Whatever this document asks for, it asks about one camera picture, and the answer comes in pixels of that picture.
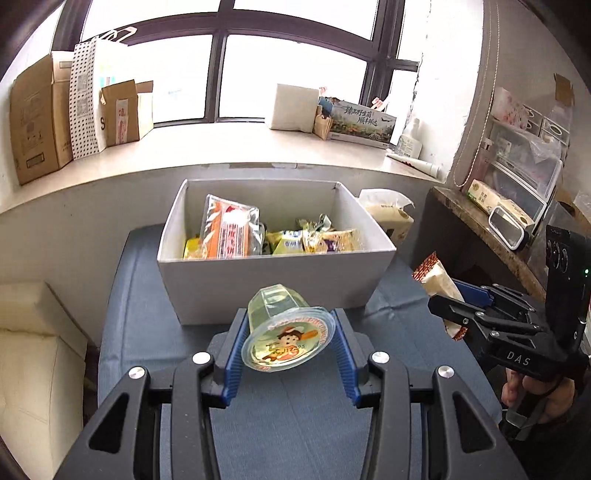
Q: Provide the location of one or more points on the white framed mirror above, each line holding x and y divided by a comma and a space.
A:
508, 228

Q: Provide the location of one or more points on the cream green-labelled carton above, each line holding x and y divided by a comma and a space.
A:
489, 196

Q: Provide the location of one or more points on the yellow chip packet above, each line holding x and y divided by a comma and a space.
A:
286, 242

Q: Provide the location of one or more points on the cream leather sofa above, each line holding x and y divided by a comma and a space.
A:
41, 397

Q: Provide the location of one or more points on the white dotted paper bag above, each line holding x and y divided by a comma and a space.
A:
85, 101

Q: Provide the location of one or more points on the tall brown cardboard box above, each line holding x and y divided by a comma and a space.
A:
62, 106

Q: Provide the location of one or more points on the large brown cardboard box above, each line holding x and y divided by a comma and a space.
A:
34, 124

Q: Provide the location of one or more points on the person's right hand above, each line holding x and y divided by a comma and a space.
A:
558, 401

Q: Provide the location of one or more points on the white plastic bottle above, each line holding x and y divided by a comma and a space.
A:
408, 143

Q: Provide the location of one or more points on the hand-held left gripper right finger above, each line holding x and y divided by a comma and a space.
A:
344, 360

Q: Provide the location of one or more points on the torn brown cardboard flap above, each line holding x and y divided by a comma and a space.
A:
564, 88

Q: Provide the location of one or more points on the light green snack packet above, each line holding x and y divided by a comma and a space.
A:
316, 224

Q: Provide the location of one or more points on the long printed landscape box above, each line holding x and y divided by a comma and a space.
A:
362, 124

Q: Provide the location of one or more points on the blue cloth mat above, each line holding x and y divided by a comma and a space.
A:
138, 300

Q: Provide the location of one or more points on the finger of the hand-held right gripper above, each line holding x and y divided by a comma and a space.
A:
471, 290
461, 311

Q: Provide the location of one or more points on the brown stone side shelf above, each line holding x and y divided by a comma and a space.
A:
466, 217

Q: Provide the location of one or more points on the small open cardboard box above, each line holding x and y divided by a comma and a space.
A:
127, 115

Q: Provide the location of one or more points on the clear peanut snack packet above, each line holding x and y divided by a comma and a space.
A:
337, 240

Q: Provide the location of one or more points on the dark window frame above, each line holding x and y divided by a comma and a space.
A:
217, 69

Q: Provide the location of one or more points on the small brown kraft box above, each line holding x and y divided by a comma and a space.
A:
322, 124

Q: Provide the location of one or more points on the clear jelly cup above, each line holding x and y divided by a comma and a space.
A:
286, 346

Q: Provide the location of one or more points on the orange striped snack packet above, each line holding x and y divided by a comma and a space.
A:
231, 230

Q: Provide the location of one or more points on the plain yellow snack packet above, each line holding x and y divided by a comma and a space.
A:
194, 249

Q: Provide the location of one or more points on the cream red-edged snack packet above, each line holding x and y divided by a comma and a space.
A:
436, 277

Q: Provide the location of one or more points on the grey cardboard box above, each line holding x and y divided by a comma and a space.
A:
207, 286

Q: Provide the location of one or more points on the white tube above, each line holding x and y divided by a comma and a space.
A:
415, 165

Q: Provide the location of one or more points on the cream foam cushion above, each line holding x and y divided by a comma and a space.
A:
37, 314

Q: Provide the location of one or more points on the plain white box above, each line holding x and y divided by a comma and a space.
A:
291, 108

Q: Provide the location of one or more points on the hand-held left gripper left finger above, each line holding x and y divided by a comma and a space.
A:
235, 355

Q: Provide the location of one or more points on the clear plastic drawer organiser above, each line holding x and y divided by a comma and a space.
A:
526, 161

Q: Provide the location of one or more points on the cream tissue pack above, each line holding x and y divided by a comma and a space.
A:
392, 221

